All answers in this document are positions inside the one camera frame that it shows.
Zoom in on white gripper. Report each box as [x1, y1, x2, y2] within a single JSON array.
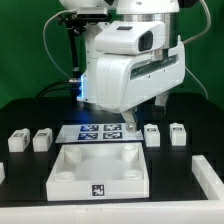
[[96, 41, 185, 133]]

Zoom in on white square table top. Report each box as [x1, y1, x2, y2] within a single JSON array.
[[46, 142, 149, 201]]

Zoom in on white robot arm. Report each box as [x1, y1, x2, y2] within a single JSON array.
[[59, 0, 185, 132]]

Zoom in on sheet with four markers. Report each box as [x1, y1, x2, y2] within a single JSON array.
[[56, 123, 143, 143]]

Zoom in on white obstacle fence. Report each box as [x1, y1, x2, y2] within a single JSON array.
[[0, 155, 224, 224]]

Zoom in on white block left edge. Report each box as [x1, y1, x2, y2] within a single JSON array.
[[0, 162, 5, 185]]

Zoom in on black cables at base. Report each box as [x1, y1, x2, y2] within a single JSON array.
[[35, 79, 78, 99]]

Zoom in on white cable right side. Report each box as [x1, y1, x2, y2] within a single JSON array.
[[181, 0, 213, 101]]

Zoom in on black camera on stand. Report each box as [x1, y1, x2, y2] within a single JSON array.
[[58, 7, 111, 103]]

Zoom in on white camera cable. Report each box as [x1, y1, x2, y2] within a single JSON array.
[[42, 9, 78, 81]]

